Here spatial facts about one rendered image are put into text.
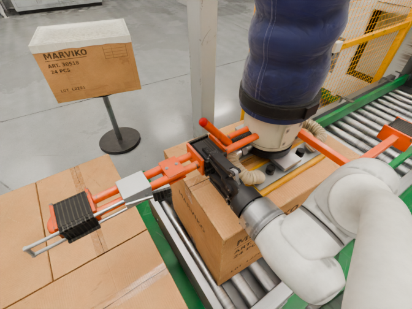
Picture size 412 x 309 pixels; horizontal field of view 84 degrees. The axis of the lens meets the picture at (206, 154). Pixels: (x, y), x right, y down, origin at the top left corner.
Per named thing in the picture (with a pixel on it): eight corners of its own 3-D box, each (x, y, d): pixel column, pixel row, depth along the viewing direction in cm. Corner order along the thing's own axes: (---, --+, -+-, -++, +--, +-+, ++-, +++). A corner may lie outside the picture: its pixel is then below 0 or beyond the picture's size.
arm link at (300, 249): (258, 246, 54) (299, 208, 54) (312, 312, 45) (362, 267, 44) (244, 243, 45) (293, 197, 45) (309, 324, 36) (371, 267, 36)
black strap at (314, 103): (276, 73, 79) (278, 62, 76) (335, 105, 66) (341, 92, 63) (223, 92, 70) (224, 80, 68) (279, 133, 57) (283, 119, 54)
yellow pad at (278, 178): (304, 141, 88) (308, 131, 85) (327, 157, 82) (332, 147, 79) (235, 180, 75) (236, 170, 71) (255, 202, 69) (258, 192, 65)
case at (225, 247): (267, 162, 135) (282, 103, 106) (323, 215, 110) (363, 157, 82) (173, 208, 113) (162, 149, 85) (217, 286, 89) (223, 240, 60)
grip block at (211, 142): (209, 146, 72) (209, 131, 68) (228, 165, 66) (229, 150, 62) (186, 156, 69) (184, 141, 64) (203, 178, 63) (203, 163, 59)
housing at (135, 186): (144, 179, 62) (141, 168, 59) (154, 197, 58) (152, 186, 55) (119, 191, 59) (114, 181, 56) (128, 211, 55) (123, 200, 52)
